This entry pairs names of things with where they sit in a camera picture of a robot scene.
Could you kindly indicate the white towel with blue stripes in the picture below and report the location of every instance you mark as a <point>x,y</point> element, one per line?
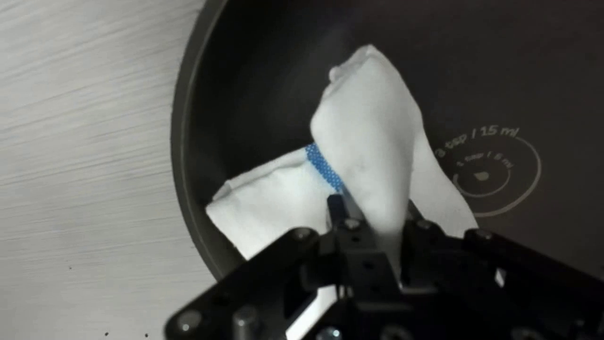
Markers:
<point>370,143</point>

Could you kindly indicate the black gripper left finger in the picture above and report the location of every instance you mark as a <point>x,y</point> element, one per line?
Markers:
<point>351,264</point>

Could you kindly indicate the black nonstick frying pan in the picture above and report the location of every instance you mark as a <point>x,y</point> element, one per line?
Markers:
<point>502,94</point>

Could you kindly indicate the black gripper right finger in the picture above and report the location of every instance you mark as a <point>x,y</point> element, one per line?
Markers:
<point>478,276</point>

